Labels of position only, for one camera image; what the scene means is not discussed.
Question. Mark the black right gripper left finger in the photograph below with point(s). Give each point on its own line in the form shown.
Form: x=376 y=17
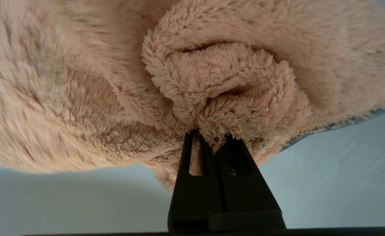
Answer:
x=192 y=196

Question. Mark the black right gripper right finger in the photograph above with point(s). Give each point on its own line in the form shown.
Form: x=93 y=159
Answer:
x=245 y=190

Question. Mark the orange microfiber cloth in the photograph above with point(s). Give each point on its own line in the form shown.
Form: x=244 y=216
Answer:
x=81 y=82

